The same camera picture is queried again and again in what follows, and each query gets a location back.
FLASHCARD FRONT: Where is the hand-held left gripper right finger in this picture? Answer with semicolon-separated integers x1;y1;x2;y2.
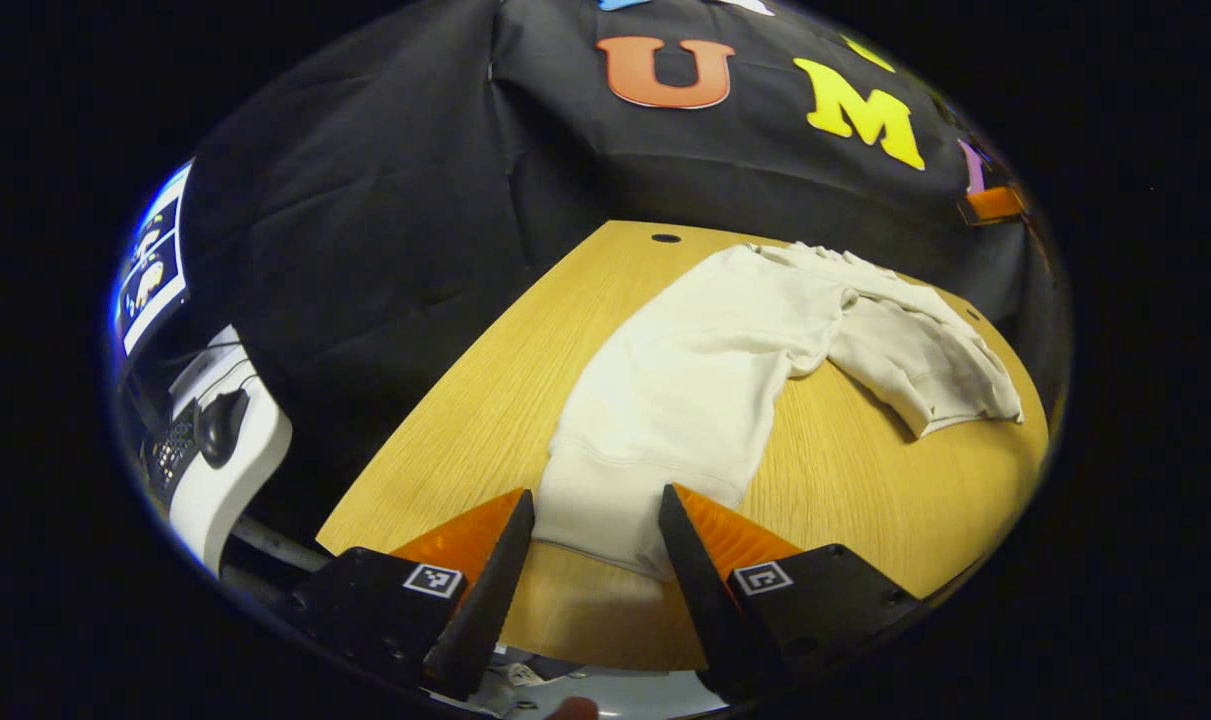
658;483;924;704

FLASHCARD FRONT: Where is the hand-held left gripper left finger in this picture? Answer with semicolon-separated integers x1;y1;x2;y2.
278;487;537;703

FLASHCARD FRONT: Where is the cream white sweatshirt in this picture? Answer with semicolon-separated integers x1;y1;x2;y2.
532;242;1024;583

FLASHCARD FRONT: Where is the white side desk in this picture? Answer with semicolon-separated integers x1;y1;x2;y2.
170;325;294;576

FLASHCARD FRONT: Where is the black computer mouse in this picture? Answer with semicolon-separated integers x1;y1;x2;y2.
197;390;251;469

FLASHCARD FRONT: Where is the black keyboard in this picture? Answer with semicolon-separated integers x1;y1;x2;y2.
148;415;201;496

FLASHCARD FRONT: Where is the black backdrop cloth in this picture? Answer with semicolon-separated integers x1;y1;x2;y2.
180;0;1061;521

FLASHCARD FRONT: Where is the computer monitor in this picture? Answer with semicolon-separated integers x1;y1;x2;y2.
113;163;194;359

